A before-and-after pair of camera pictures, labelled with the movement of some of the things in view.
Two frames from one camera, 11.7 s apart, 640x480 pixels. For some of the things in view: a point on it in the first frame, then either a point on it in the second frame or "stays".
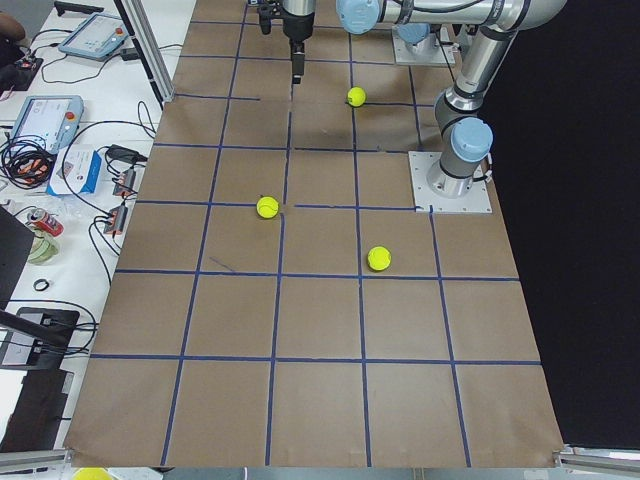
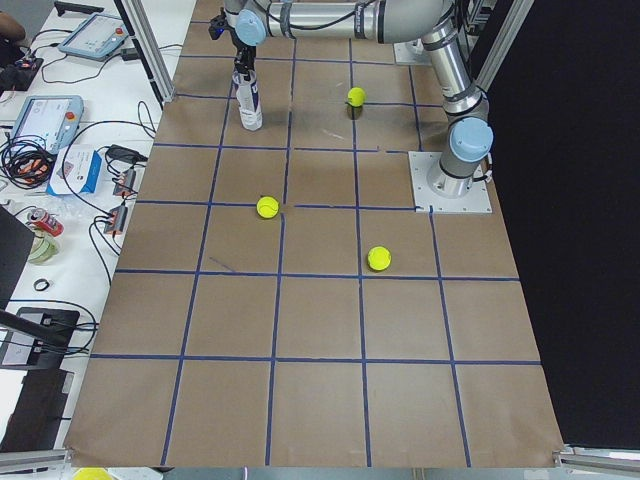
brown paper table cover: [278, 301] stays
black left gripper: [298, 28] to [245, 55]
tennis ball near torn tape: [267, 207] stays
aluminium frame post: [149, 49] stays
